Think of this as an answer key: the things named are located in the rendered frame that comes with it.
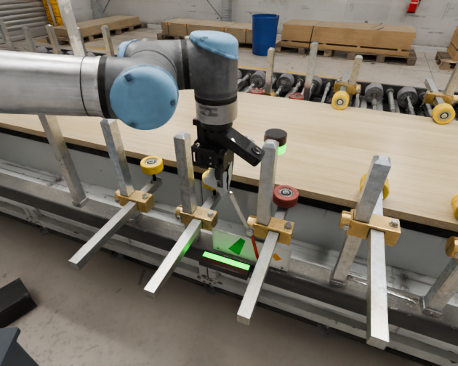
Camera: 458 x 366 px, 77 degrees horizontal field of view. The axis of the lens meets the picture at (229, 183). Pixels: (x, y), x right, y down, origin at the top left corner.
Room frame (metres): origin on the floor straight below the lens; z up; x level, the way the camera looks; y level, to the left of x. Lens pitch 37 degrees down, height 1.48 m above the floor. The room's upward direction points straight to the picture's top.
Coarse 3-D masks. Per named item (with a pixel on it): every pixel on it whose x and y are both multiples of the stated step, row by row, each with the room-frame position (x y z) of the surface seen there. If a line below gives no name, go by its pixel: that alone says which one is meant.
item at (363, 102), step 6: (246, 84) 2.32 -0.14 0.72; (264, 84) 2.27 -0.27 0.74; (288, 96) 2.01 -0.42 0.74; (360, 96) 2.02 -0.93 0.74; (360, 102) 1.92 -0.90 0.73; (366, 102) 1.90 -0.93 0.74; (378, 102) 1.89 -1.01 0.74; (396, 102) 1.89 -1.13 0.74; (378, 108) 1.79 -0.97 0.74; (396, 108) 1.79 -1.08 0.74; (432, 108) 1.80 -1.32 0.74; (426, 114) 1.73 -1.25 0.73
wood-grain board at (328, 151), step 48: (192, 96) 1.58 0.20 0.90; (240, 96) 1.58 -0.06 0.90; (96, 144) 1.04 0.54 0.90; (144, 144) 1.04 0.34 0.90; (192, 144) 1.04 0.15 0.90; (288, 144) 1.04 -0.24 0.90; (336, 144) 1.04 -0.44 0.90; (384, 144) 1.04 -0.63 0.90; (432, 144) 1.04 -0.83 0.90; (336, 192) 0.72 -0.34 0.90; (432, 192) 0.72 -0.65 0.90
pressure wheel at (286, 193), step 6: (282, 186) 0.75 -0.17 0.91; (288, 186) 0.75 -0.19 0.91; (276, 192) 0.72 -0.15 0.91; (282, 192) 0.72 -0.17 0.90; (288, 192) 0.72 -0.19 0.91; (294, 192) 0.72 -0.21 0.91; (276, 198) 0.70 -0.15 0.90; (282, 198) 0.69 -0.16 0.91; (288, 198) 0.69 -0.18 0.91; (294, 198) 0.69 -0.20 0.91; (276, 204) 0.69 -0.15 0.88; (282, 204) 0.68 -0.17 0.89; (288, 204) 0.68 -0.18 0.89; (294, 204) 0.69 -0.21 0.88
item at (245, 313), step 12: (276, 216) 0.65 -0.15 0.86; (276, 240) 0.56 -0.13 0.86; (264, 252) 0.52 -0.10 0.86; (264, 264) 0.48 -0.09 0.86; (252, 276) 0.44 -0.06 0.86; (264, 276) 0.44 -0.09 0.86; (252, 288) 0.41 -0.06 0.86; (252, 300) 0.38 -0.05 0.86; (240, 312) 0.35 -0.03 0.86; (252, 312) 0.35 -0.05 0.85
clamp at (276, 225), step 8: (256, 216) 0.64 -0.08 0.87; (256, 224) 0.61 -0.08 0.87; (264, 224) 0.61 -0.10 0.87; (272, 224) 0.61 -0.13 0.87; (280, 224) 0.61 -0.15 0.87; (256, 232) 0.61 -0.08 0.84; (264, 232) 0.60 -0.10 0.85; (280, 232) 0.58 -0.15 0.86; (288, 232) 0.58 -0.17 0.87; (280, 240) 0.58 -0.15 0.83; (288, 240) 0.58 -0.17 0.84
